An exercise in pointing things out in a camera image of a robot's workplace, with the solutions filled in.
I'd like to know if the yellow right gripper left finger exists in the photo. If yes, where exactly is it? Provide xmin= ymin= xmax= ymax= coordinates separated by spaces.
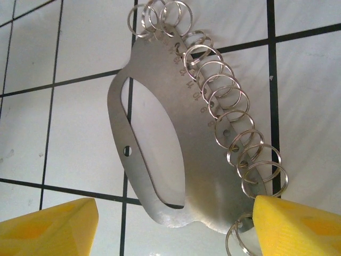
xmin=0 ymin=198 xmax=100 ymax=256

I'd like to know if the small silver split ring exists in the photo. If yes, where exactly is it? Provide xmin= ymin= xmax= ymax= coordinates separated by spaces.
xmin=237 ymin=143 xmax=282 ymax=179
xmin=214 ymin=110 xmax=255 ymax=147
xmin=127 ymin=3 xmax=158 ymax=38
xmin=240 ymin=161 xmax=290 ymax=199
xmin=226 ymin=129 xmax=266 ymax=163
xmin=207 ymin=86 xmax=252 ymax=121
xmin=159 ymin=1 xmax=194 ymax=37
xmin=196 ymin=36 xmax=216 ymax=58
xmin=183 ymin=29 xmax=209 ymax=51
xmin=196 ymin=60 xmax=234 ymax=89
xmin=224 ymin=212 xmax=257 ymax=256
xmin=201 ymin=74 xmax=242 ymax=104
xmin=183 ymin=43 xmax=222 ymax=75
xmin=142 ymin=0 xmax=175 ymax=34

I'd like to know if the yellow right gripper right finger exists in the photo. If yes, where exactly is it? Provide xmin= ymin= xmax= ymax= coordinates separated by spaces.
xmin=251 ymin=194 xmax=341 ymax=256

